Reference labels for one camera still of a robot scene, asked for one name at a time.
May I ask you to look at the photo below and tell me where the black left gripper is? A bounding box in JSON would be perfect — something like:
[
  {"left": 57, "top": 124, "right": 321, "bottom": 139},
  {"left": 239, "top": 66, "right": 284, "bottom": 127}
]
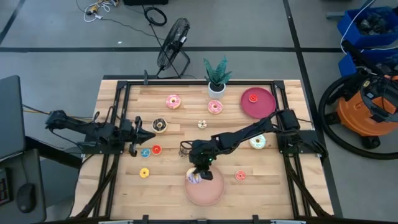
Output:
[{"left": 121, "top": 116, "right": 156, "bottom": 157}]

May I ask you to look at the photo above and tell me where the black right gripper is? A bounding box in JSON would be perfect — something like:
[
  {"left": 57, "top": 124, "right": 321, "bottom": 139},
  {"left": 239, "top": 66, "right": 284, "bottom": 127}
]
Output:
[{"left": 188, "top": 140, "right": 217, "bottom": 182}]

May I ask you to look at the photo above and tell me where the large chocolate frosted donut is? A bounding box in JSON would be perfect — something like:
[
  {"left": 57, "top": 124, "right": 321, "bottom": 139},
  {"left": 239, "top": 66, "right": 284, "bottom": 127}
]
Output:
[{"left": 151, "top": 118, "right": 169, "bottom": 134}]

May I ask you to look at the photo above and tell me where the large purple frosted donut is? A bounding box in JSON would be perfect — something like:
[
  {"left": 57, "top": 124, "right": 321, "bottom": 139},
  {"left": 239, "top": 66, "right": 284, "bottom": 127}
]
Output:
[{"left": 185, "top": 167, "right": 203, "bottom": 185}]

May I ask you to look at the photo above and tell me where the peach pink round plate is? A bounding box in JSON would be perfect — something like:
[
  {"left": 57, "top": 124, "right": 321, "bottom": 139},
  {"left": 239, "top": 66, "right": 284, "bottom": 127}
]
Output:
[{"left": 183, "top": 164, "right": 226, "bottom": 207}]

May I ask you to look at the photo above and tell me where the large pink sprinkled donut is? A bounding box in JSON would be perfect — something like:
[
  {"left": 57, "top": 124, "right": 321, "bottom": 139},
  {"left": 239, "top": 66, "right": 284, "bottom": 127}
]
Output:
[
  {"left": 207, "top": 99, "right": 224, "bottom": 115},
  {"left": 165, "top": 94, "right": 182, "bottom": 110}
]

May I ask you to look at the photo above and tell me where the large white blue-drizzled donut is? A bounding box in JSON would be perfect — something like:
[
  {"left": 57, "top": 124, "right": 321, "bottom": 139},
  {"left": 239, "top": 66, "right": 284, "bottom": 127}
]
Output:
[{"left": 249, "top": 134, "right": 267, "bottom": 151}]

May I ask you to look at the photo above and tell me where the green plant in white pot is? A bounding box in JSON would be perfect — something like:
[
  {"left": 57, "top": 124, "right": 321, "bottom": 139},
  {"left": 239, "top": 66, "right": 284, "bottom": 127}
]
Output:
[{"left": 203, "top": 55, "right": 233, "bottom": 100}]

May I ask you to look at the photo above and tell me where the dark red round plate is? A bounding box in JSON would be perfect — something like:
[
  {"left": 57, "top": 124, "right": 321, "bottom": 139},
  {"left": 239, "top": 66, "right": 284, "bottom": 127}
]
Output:
[{"left": 240, "top": 86, "right": 277, "bottom": 120}]

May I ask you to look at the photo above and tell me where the black desk leg bar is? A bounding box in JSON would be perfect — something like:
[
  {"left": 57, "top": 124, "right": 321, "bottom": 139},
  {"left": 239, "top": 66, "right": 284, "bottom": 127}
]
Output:
[{"left": 24, "top": 136, "right": 83, "bottom": 170}]

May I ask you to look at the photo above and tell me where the black floor fan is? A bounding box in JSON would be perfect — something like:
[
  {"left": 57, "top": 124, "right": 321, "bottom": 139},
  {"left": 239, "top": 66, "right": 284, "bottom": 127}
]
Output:
[{"left": 156, "top": 17, "right": 192, "bottom": 78}]

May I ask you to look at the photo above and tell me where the grey side desk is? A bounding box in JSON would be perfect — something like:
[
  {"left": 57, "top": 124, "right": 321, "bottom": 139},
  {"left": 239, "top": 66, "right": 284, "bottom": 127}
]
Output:
[{"left": 0, "top": 148, "right": 47, "bottom": 224}]

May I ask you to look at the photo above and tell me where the orange shop vacuum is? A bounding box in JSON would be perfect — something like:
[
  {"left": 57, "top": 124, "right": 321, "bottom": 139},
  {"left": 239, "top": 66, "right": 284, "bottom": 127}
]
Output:
[
  {"left": 318, "top": 74, "right": 398, "bottom": 161},
  {"left": 335, "top": 70, "right": 398, "bottom": 150}
]

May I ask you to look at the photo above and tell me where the black box on floor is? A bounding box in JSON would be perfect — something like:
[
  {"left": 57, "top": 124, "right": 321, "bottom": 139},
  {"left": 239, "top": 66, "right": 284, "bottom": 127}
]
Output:
[{"left": 123, "top": 0, "right": 169, "bottom": 6}]

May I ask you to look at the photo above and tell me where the black computer mouse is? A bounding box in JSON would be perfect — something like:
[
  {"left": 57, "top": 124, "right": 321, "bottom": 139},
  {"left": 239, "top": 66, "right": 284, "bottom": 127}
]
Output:
[{"left": 16, "top": 182, "right": 37, "bottom": 214}]

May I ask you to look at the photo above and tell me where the black keyboard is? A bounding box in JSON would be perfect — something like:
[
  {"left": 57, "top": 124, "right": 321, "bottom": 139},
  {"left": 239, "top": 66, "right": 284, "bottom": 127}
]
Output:
[{"left": 0, "top": 167, "right": 14, "bottom": 207}]

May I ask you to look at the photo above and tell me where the blue plastic bin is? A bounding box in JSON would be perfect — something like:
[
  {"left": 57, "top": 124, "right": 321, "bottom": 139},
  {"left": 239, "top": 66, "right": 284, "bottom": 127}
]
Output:
[
  {"left": 336, "top": 6, "right": 398, "bottom": 49},
  {"left": 338, "top": 48, "right": 398, "bottom": 78}
]

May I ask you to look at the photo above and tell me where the black vacuum wand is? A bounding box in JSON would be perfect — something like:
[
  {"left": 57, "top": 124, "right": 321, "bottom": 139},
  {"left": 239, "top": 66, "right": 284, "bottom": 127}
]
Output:
[{"left": 341, "top": 39, "right": 386, "bottom": 77}]

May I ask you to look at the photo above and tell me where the black aluminium table frame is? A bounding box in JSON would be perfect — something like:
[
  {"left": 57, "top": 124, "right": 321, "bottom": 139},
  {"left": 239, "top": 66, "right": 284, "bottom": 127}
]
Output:
[{"left": 74, "top": 80, "right": 335, "bottom": 222}]

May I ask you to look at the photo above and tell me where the silver metal bracket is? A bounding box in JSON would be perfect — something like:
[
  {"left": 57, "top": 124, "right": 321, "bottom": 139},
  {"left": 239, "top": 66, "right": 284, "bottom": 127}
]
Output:
[
  {"left": 270, "top": 219, "right": 307, "bottom": 224},
  {"left": 98, "top": 219, "right": 134, "bottom": 224}
]

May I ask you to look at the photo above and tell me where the yellow cable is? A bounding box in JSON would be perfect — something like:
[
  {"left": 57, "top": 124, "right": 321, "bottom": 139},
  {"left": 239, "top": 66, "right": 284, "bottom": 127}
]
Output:
[{"left": 22, "top": 104, "right": 94, "bottom": 121}]

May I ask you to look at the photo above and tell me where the coiled black cable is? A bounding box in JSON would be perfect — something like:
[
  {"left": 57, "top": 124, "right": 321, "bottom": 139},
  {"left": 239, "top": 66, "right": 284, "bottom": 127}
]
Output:
[{"left": 143, "top": 6, "right": 168, "bottom": 27}]

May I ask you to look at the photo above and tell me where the white cable bundle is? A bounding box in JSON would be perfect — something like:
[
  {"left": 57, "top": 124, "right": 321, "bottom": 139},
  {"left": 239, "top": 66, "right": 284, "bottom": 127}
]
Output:
[{"left": 83, "top": 0, "right": 121, "bottom": 23}]

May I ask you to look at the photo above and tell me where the thin white cable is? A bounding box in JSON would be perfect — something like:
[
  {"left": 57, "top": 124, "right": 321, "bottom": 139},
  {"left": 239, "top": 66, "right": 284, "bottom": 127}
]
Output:
[{"left": 340, "top": 0, "right": 398, "bottom": 55}]

